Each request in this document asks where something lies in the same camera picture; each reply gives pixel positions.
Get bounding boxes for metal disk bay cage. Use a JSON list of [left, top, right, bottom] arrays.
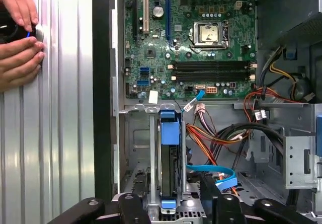
[[118, 103, 189, 224]]

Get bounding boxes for silver CPU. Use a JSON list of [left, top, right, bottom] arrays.
[[197, 24, 219, 45]]

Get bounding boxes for hard disk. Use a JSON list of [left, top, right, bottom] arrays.
[[155, 110, 188, 214]]

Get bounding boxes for person's right hand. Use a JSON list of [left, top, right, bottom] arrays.
[[0, 36, 46, 93]]

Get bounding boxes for grey power supply box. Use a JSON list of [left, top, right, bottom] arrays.
[[256, 0, 322, 52]]

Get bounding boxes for round black tool blue ring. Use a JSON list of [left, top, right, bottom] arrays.
[[0, 5, 45, 45]]

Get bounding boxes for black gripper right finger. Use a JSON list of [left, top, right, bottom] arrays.
[[200, 172, 322, 224]]

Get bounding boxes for thick black wire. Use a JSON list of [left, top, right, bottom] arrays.
[[216, 122, 287, 164]]

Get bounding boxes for blue expansion slot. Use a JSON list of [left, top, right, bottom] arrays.
[[165, 0, 175, 47]]

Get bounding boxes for CPU socket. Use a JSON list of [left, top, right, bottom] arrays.
[[190, 20, 231, 53]]

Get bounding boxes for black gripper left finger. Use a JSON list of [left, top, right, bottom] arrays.
[[46, 170, 151, 224]]

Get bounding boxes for blue data wire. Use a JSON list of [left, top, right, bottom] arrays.
[[181, 89, 238, 192]]

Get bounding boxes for person's left hand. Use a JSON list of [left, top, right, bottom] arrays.
[[0, 0, 40, 32]]

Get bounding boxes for blue plastic drive latch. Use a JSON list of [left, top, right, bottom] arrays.
[[315, 114, 322, 157]]

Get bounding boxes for white expansion slot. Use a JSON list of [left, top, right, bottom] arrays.
[[142, 0, 149, 32]]

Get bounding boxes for green motherboard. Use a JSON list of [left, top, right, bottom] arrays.
[[123, 0, 259, 100]]

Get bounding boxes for black PC case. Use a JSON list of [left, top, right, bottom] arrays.
[[92, 0, 322, 224]]

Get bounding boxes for metal optical drive cage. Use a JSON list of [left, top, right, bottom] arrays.
[[284, 103, 322, 189]]

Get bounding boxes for silver coin battery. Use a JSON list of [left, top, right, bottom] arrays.
[[152, 6, 165, 18]]

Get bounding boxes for yellow black power wires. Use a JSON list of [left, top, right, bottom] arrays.
[[261, 46, 315, 103]]

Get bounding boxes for black RAM slot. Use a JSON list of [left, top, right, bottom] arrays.
[[171, 76, 257, 82], [171, 60, 257, 67], [171, 71, 257, 77], [171, 65, 257, 72]]

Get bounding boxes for black expansion slot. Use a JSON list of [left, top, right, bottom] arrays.
[[132, 0, 139, 37]]

